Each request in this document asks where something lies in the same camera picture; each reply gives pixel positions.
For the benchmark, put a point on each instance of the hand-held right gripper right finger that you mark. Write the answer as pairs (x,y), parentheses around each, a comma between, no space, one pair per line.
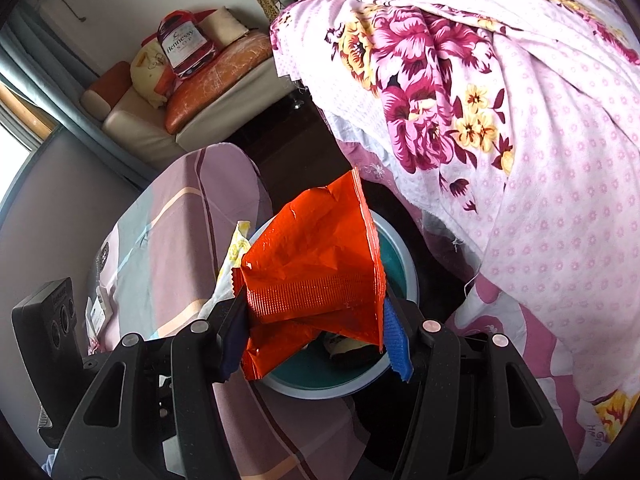
(395,340)

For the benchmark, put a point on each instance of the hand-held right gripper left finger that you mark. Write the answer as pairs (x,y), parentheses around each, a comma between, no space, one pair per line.
(232,345)

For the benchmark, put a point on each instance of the blue plastic bin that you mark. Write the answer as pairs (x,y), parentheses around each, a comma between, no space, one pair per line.
(325,377)

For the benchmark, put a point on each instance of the orange snack packet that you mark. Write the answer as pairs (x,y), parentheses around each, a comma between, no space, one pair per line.
(310,260)

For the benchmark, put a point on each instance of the white plastic packet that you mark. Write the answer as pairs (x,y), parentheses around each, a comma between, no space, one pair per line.
(97,310)

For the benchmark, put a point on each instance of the yellow and white wrapper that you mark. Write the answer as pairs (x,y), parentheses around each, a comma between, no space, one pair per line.
(232,255)

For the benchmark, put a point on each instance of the plaid tablecloth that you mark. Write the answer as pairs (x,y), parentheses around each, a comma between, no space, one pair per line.
(190,240)

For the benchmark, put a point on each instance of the grey panel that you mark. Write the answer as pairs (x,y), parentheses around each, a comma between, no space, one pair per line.
(45,220)

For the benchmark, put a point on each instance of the window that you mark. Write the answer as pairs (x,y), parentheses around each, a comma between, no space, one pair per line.
(15,140)

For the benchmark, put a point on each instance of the pink floral bedsheet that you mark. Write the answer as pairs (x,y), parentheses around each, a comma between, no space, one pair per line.
(525,160)

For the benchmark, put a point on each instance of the cream leather sofa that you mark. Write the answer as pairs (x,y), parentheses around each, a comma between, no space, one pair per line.
(135,130)

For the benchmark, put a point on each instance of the grey blue curtain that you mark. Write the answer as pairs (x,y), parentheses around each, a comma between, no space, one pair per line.
(75,110)

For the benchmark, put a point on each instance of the orange seat cushion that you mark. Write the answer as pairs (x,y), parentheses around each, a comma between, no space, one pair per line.
(210,85)

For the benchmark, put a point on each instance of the yellow plush pillow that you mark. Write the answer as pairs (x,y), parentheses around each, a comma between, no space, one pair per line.
(147,75)

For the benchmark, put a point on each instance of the bottle shaped pillow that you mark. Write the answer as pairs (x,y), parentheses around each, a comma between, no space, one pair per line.
(185,45)

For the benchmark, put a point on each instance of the beige pillow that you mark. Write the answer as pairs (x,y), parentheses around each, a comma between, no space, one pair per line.
(222,25)

